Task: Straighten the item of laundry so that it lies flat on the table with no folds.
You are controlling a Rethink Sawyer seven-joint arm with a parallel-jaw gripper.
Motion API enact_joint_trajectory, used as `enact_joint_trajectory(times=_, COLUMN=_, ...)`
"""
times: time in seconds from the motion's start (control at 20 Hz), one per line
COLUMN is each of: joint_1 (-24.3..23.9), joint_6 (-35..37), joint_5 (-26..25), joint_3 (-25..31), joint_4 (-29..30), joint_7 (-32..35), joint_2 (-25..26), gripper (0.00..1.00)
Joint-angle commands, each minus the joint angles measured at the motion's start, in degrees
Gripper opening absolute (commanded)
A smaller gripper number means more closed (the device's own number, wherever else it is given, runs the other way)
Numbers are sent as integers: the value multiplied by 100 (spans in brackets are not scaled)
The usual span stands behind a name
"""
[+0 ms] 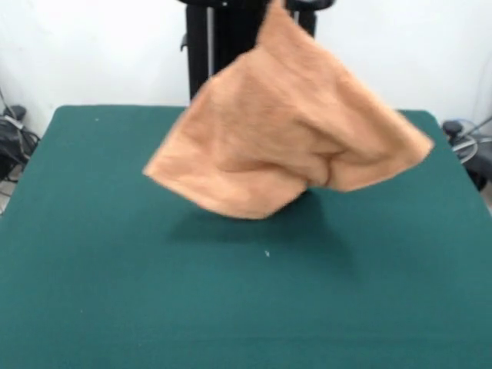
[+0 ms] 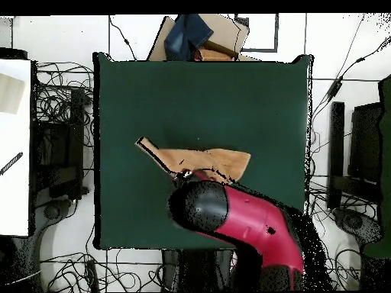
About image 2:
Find beige box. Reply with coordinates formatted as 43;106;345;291
0;72;26;116

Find black cable with adapter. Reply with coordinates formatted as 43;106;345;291
307;13;391;129

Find black striped bar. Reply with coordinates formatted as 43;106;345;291
0;151;24;177

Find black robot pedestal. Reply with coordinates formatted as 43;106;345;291
161;248;237;292

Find black power strip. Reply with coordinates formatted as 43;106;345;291
86;259;99;293

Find dark green table cloth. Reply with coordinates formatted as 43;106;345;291
92;52;315;250

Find blue jeans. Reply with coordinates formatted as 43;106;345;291
163;13;215;62

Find black metal stand frame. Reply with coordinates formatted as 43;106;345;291
31;87;90;203
327;101;383;212

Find brown folded towel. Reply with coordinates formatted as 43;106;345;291
193;39;240;63

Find thin black cable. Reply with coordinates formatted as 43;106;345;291
108;14;137;61

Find orange terry towel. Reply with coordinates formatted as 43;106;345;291
134;136;252;184

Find white table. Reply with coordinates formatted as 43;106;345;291
0;59;32;237

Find black cable tangle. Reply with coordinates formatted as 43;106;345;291
40;249;173;293
33;60;95;148
305;175;380;291

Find brown cardboard box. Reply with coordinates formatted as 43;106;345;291
147;13;263;63

